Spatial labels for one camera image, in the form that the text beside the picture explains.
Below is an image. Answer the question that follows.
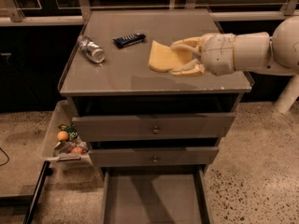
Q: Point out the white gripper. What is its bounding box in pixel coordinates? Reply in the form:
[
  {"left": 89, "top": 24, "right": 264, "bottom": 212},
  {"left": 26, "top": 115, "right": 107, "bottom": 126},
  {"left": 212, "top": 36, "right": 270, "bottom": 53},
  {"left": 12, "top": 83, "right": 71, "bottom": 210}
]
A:
[{"left": 170, "top": 33, "right": 235, "bottom": 76}]

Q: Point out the yellow sponge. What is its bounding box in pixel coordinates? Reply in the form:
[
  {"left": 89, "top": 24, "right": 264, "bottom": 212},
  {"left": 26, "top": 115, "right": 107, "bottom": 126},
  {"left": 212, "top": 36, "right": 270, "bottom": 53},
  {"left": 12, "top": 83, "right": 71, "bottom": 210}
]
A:
[{"left": 149, "top": 40, "right": 192, "bottom": 73}]

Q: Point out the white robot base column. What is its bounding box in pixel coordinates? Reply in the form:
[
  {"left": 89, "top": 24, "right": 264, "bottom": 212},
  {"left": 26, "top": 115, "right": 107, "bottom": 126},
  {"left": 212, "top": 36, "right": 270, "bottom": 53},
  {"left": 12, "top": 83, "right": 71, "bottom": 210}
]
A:
[{"left": 274, "top": 75, "right": 299, "bottom": 113}]

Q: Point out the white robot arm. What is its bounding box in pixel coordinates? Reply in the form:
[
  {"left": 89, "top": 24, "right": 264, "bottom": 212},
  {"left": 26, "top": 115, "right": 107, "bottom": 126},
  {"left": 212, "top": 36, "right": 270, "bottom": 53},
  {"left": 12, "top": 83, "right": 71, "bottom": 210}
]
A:
[{"left": 170, "top": 16, "right": 299, "bottom": 76}]

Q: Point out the grey drawer cabinet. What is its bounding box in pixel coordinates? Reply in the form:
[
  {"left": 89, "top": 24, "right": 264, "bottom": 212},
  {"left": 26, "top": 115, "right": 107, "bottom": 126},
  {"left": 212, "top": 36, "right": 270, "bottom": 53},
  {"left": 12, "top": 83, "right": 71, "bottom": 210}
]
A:
[{"left": 57, "top": 8, "right": 255, "bottom": 173}]

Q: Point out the grey top drawer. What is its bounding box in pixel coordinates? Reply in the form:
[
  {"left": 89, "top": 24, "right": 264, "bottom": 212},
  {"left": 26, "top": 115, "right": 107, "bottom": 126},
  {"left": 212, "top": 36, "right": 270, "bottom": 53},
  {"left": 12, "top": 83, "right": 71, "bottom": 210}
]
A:
[{"left": 72, "top": 113, "right": 235, "bottom": 142}]

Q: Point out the grey drawer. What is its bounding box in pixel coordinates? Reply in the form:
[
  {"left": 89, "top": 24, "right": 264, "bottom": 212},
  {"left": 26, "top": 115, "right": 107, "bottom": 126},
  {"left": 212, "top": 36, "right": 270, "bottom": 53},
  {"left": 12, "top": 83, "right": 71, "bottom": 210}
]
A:
[
  {"left": 72, "top": 113, "right": 235, "bottom": 142},
  {"left": 89, "top": 147, "right": 219, "bottom": 167},
  {"left": 100, "top": 166, "right": 215, "bottom": 224}
]

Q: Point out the grey middle drawer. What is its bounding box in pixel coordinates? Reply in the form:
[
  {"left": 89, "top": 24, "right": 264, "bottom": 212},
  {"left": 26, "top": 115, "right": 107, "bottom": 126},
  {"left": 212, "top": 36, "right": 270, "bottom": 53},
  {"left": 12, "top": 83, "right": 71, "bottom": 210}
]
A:
[{"left": 89, "top": 147, "right": 219, "bottom": 167}]

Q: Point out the grey bottom drawer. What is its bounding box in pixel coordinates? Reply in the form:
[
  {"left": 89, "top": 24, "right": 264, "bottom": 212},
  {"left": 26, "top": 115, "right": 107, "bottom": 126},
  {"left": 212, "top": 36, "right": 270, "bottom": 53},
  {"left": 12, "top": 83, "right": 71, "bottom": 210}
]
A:
[{"left": 100, "top": 166, "right": 215, "bottom": 224}]

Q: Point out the dark blue snack bar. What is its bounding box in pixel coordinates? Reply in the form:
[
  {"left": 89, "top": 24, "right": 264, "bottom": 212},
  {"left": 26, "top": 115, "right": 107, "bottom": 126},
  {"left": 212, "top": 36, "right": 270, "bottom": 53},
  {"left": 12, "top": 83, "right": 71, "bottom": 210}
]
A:
[{"left": 112, "top": 34, "right": 146, "bottom": 49}]

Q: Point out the green snack packet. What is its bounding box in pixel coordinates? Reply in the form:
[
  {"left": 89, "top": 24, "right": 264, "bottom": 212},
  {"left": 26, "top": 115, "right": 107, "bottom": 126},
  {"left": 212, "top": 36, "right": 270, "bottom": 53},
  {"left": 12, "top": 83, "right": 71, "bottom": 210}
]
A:
[{"left": 58, "top": 124, "right": 78, "bottom": 141}]

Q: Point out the red apple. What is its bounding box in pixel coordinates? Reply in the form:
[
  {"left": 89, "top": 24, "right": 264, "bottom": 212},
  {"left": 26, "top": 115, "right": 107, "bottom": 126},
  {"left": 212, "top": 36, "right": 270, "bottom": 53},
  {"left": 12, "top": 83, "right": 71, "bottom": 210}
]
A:
[{"left": 71, "top": 147, "right": 84, "bottom": 154}]

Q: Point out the orange fruit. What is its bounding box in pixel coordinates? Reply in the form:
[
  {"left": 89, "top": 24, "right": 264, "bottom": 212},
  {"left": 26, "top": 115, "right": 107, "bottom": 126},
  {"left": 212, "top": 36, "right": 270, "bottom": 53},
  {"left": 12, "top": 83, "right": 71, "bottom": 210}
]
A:
[{"left": 57, "top": 131, "right": 68, "bottom": 141}]

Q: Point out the clear plastic bin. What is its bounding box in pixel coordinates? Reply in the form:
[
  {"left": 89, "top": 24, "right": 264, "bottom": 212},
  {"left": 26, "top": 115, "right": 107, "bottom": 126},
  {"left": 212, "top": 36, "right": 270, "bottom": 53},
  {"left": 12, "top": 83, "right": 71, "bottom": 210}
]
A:
[{"left": 42, "top": 100, "right": 92, "bottom": 170}]

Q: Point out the silver foil snack bag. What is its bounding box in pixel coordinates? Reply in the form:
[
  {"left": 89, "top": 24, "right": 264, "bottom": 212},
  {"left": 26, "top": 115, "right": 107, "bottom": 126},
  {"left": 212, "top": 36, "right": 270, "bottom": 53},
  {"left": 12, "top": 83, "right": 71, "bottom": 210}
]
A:
[{"left": 53, "top": 141, "right": 89, "bottom": 156}]

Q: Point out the black metal bar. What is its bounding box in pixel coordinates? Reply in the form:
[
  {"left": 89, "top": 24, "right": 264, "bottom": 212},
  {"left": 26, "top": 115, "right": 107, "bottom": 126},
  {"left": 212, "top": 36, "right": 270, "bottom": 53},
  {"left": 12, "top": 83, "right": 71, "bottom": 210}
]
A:
[{"left": 22, "top": 161, "right": 51, "bottom": 224}]

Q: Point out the white metal railing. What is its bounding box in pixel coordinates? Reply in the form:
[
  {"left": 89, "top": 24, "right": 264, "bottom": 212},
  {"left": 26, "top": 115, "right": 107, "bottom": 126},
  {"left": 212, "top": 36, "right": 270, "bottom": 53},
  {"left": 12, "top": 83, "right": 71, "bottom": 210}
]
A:
[{"left": 0, "top": 0, "right": 299, "bottom": 23}]

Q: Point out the black floor cable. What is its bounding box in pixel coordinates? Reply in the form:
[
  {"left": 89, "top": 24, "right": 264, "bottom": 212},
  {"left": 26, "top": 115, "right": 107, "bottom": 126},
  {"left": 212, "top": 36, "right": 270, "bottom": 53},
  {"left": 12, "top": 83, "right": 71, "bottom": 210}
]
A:
[{"left": 0, "top": 147, "right": 11, "bottom": 168}]

